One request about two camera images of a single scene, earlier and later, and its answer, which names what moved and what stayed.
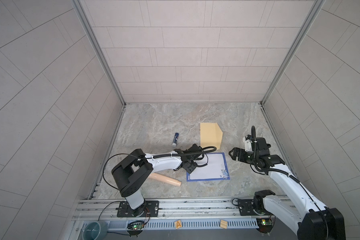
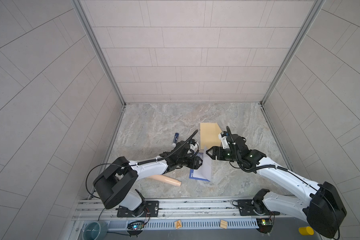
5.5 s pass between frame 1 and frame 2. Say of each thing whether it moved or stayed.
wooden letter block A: stayed
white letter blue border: moved
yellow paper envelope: stayed
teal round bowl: stayed
